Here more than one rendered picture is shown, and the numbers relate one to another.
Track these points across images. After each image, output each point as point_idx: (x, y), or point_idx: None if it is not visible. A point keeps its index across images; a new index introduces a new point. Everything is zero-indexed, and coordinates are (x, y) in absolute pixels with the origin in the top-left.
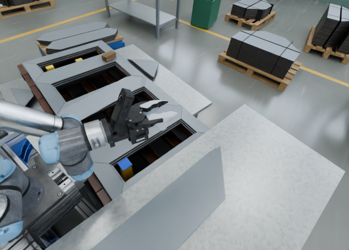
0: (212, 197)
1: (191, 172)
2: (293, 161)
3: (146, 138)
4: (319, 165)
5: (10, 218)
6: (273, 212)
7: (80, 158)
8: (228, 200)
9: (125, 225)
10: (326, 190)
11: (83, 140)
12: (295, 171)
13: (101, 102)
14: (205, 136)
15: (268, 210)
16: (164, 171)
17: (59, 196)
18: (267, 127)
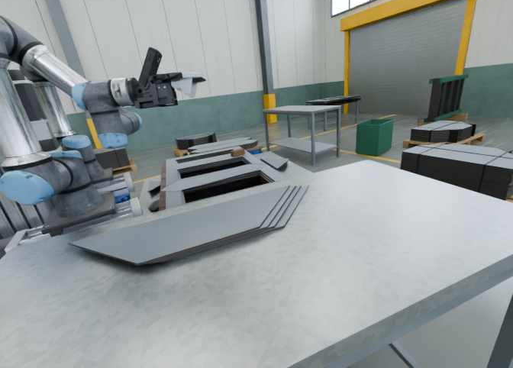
0: (262, 217)
1: (250, 198)
2: (436, 203)
3: (169, 101)
4: (498, 211)
5: (40, 172)
6: (364, 250)
7: (103, 108)
8: (288, 229)
9: (138, 226)
10: (512, 239)
11: (106, 83)
12: (434, 214)
13: (210, 179)
14: (293, 179)
15: (354, 246)
16: (221, 200)
17: (108, 209)
18: (397, 175)
